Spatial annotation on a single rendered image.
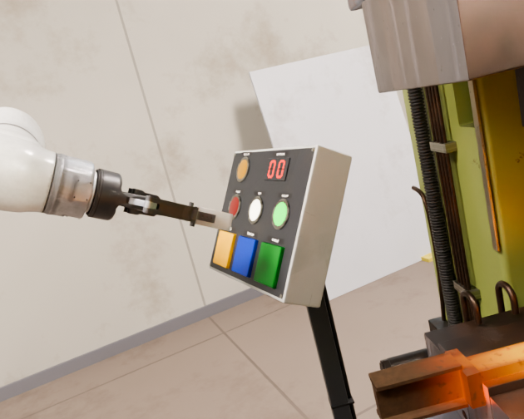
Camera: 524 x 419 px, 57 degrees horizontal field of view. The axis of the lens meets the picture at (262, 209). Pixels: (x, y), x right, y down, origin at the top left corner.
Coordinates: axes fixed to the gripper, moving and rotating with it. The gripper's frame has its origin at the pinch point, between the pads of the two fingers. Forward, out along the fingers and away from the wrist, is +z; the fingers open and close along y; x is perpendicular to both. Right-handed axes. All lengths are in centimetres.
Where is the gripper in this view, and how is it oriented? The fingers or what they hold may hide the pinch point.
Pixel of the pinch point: (211, 218)
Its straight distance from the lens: 82.6
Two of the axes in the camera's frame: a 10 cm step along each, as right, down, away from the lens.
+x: 2.2, -9.8, 0.4
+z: 8.5, 2.1, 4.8
